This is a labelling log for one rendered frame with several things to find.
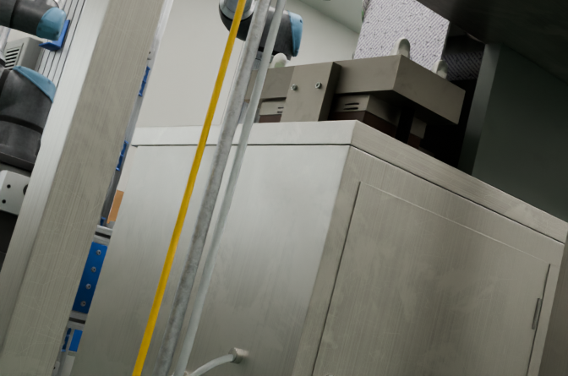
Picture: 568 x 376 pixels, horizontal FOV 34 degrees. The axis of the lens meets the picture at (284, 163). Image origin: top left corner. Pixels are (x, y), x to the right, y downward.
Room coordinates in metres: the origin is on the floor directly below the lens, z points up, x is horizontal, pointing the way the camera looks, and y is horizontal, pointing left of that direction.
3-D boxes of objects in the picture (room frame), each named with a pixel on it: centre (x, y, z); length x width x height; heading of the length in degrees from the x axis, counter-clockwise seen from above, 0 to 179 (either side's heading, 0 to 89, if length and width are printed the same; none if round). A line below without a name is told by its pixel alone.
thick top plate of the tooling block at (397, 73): (1.61, -0.08, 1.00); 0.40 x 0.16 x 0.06; 37
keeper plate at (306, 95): (1.54, -0.01, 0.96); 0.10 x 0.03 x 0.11; 37
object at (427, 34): (1.70, -0.15, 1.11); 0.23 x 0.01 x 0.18; 37
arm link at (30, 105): (2.34, 0.67, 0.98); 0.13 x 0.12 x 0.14; 100
